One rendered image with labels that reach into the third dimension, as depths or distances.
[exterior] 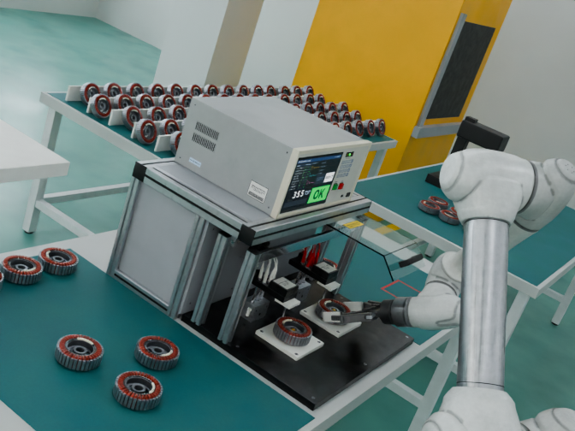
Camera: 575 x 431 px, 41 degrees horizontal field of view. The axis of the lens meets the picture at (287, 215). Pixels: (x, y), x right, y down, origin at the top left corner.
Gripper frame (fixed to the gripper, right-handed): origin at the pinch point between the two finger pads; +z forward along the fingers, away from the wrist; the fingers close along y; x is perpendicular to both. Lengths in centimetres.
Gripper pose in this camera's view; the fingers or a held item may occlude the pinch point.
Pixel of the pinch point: (336, 311)
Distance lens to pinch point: 245.7
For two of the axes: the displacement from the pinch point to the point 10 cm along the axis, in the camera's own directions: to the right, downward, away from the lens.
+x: -1.3, -9.9, -0.8
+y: 5.3, -1.4, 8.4
